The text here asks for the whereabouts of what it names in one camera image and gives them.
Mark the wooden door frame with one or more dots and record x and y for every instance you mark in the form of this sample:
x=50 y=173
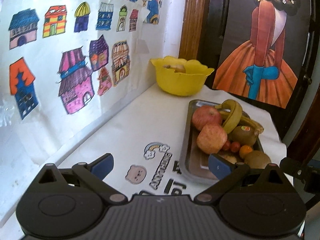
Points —
x=194 y=24

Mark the yellow banana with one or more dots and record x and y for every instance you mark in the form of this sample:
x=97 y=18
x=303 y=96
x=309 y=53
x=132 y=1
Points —
x=234 y=115

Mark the fruit in yellow bowl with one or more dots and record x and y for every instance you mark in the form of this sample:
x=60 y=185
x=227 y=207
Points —
x=178 y=68

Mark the pale pink apple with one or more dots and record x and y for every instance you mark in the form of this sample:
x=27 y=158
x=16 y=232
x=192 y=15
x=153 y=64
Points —
x=211 y=138

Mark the orange dress girl poster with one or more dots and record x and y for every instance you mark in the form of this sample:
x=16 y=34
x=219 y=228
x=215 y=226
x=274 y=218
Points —
x=256 y=69

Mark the small brown kiwi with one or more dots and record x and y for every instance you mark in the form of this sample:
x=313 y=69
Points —
x=229 y=157

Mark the red cherry tomato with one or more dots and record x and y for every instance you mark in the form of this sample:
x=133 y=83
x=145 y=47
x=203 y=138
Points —
x=226 y=146
x=235 y=147

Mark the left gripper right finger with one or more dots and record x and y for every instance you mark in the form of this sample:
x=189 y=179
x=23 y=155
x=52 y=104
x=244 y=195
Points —
x=228 y=174

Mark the steel rectangular tray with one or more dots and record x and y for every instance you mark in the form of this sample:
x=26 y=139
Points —
x=193 y=161

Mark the brownish banana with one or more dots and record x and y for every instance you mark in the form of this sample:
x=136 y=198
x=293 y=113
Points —
x=244 y=121

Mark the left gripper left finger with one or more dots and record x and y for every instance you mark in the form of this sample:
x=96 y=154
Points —
x=92 y=175

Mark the paper sheet with house drawings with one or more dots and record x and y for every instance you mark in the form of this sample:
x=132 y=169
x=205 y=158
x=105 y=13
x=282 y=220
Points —
x=64 y=63

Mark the small orange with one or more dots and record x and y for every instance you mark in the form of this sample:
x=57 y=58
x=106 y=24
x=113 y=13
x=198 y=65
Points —
x=245 y=150

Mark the yellow plastic bowl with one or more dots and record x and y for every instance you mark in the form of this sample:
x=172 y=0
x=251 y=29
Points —
x=181 y=84

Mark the kiwi with sticker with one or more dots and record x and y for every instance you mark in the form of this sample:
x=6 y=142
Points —
x=245 y=135

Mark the red apple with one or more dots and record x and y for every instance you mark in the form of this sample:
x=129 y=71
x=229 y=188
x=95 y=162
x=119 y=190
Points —
x=206 y=115

